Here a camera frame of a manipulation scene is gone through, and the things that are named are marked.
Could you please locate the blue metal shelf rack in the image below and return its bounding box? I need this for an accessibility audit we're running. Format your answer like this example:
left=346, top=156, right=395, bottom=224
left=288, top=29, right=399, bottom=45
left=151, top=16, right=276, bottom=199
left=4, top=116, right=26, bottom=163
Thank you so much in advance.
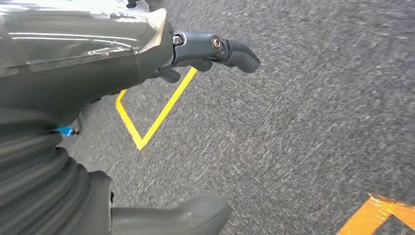
left=53, top=107, right=89, bottom=137

